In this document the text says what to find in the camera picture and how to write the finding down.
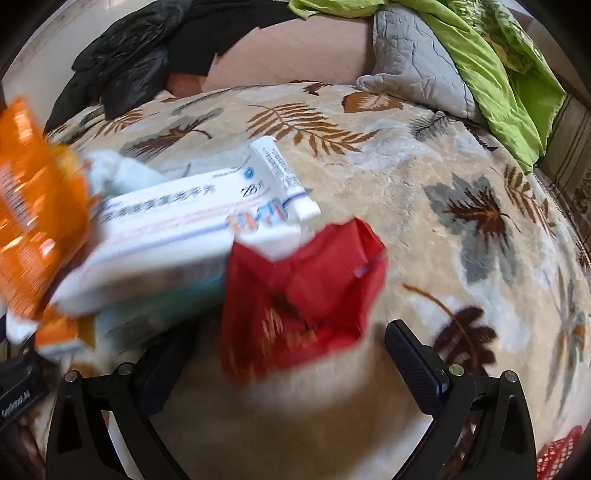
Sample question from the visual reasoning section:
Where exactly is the orange snack packet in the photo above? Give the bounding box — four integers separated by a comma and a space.
0, 96, 93, 319

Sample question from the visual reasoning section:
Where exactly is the green quilt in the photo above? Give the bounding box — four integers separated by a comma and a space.
288, 0, 566, 174

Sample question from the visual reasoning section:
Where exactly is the red soft cigarette pack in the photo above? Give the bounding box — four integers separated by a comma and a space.
221, 218, 389, 381

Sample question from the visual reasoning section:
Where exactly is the large white medicine box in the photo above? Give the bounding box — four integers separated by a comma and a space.
48, 168, 259, 319

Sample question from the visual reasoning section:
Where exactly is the grey quilted pillow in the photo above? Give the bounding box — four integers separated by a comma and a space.
355, 9, 485, 123

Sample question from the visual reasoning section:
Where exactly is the black puffer jacket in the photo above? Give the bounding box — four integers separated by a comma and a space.
44, 0, 195, 134

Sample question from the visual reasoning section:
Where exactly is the small white tube box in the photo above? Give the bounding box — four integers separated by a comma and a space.
249, 136, 321, 222

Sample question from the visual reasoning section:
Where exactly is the red plastic basket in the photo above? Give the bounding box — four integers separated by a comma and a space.
536, 425, 585, 480

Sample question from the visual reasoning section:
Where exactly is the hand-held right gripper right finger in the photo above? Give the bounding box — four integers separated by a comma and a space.
385, 320, 539, 480

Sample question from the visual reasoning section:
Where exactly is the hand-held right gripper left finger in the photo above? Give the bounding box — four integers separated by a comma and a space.
46, 332, 199, 480

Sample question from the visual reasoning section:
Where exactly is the pink sofa back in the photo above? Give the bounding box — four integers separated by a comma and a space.
166, 16, 384, 97

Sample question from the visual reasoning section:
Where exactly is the leaf-print beige blanket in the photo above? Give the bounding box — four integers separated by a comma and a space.
44, 80, 591, 480

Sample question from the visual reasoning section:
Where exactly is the black cloth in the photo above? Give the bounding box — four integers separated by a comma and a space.
166, 0, 301, 88

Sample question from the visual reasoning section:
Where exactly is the teal tissue pack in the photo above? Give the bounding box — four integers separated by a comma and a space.
95, 272, 227, 356

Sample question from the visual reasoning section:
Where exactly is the white sock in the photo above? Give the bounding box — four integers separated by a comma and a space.
85, 150, 171, 195

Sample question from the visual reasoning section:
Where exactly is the small orange box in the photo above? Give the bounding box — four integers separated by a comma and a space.
34, 316, 95, 356

